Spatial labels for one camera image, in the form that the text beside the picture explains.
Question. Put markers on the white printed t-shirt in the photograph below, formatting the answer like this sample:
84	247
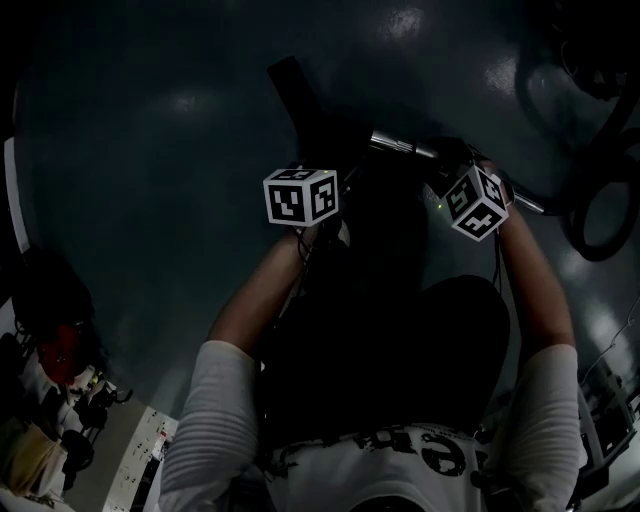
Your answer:
215	425

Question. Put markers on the yellow folded cloth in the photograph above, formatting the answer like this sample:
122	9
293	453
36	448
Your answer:
30	460

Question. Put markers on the person's right forearm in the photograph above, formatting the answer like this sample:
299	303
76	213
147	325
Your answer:
537	290

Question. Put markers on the person's left forearm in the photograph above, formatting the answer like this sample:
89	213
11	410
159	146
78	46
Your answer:
255	300

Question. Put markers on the red cloth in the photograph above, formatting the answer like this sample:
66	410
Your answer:
60	352

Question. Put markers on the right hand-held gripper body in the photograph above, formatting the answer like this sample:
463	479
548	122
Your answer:
477	205

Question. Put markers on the white framed glass panel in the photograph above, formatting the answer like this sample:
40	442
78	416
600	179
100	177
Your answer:
15	200

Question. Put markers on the black trousers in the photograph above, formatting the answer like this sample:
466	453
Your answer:
380	340

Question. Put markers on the vacuum wand with floor nozzle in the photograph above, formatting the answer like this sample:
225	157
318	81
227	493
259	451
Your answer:
400	144

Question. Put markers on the cluttered white equipment desk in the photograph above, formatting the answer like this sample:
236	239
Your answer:
610	415

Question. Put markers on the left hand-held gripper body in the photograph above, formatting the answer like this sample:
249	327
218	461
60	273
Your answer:
300	197

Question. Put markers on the white perforated board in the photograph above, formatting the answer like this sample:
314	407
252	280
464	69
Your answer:
137	455

